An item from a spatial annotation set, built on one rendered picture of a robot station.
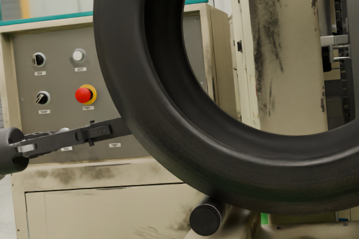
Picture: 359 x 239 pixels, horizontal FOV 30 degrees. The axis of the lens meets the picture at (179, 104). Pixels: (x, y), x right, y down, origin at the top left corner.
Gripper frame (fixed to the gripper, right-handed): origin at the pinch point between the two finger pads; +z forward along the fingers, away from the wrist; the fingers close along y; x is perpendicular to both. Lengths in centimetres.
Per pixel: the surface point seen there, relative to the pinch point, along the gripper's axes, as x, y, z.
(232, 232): 19.0, -3.0, 15.6
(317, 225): 26.4, 22.6, 27.0
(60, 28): -26, 60, -27
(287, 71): -2.7, 26.8, 27.5
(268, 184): 11.5, -11.8, 23.4
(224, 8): -109, 898, -80
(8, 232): 74, 367, -219
